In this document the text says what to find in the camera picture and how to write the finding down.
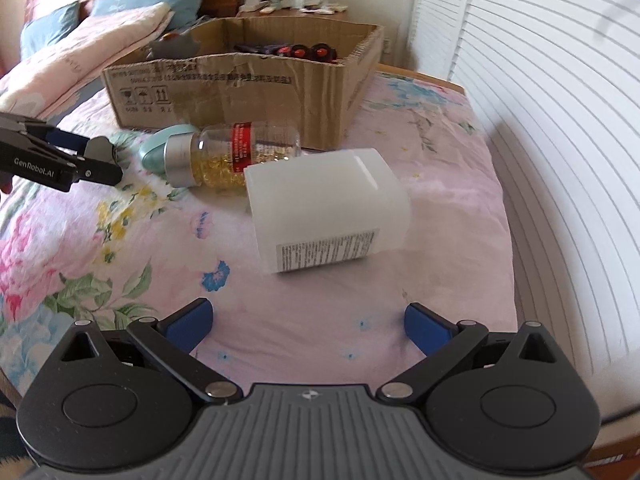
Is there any pink quilt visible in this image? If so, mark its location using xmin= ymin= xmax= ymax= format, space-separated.
xmin=0 ymin=2 xmax=176 ymax=117

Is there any clear capsule bottle red label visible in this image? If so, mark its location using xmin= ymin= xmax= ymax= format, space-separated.
xmin=165 ymin=121 xmax=303 ymax=189

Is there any floral pink cloth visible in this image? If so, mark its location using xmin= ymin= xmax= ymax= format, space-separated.
xmin=0 ymin=70 xmax=517 ymax=403

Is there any small blue pillow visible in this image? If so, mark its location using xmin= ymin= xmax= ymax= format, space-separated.
xmin=20 ymin=1 xmax=81 ymax=59

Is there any grey spiky toy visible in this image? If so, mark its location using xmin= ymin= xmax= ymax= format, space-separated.
xmin=149 ymin=34 xmax=197 ymax=59

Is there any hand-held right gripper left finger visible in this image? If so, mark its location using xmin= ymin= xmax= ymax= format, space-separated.
xmin=59 ymin=297 xmax=241 ymax=404

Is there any wide white louvre door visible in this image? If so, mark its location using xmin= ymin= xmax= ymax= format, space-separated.
xmin=407 ymin=0 xmax=640 ymax=456

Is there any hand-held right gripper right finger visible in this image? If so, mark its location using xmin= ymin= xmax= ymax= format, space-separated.
xmin=376 ymin=303 xmax=562 ymax=404

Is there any teal egg-shaped case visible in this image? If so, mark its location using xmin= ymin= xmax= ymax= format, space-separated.
xmin=138 ymin=124 xmax=197 ymax=174

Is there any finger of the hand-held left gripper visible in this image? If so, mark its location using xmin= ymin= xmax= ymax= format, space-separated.
xmin=0 ymin=112 xmax=95 ymax=157
xmin=75 ymin=135 xmax=124 ymax=189

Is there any wooden nightstand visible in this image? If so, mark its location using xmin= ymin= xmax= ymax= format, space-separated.
xmin=235 ymin=5 xmax=352 ymax=25

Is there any dark blue toy train block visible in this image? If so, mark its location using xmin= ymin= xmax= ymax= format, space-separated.
xmin=270 ymin=42 xmax=346 ymax=65

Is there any brown cardboard box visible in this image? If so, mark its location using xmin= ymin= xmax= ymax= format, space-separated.
xmin=100 ymin=16 xmax=386 ymax=152

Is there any white plastic container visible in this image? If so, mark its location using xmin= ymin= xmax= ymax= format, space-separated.
xmin=243 ymin=148 xmax=412 ymax=275

